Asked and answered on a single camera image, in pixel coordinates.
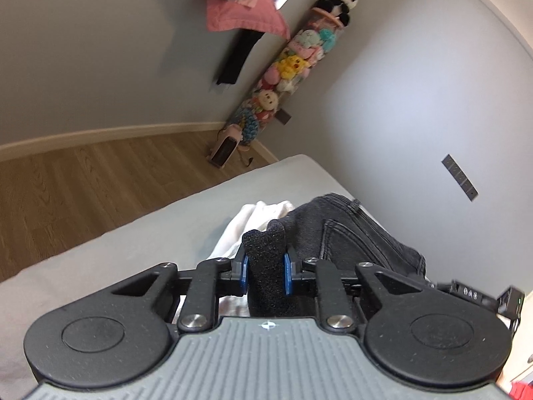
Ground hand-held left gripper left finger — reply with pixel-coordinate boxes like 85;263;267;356
109;243;251;334

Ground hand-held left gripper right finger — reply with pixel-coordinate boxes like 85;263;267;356
282;245;437;334

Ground black textured cloth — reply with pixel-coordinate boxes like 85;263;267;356
241;220;301;320

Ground black jeans pants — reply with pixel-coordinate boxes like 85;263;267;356
286;193;428;285

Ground folded white clothes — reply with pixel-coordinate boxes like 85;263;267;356
172;200;297;321

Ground bed with grey sheet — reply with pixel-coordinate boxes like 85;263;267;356
0;154;533;400

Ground red cloth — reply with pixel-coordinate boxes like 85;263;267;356
508;381;533;400

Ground small pink heater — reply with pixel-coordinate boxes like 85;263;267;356
207;124;245;171

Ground clear tube of plush toys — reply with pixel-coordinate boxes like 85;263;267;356
226;6;351;147

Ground black hanging cloth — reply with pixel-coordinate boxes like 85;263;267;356
215;28;265;87

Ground pink hanging cloth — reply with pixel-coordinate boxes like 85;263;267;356
206;0;292;42

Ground panda plush toy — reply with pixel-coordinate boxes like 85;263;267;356
314;0;361;26

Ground grey wall switch strip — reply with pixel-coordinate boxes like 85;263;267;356
442;154;479;204

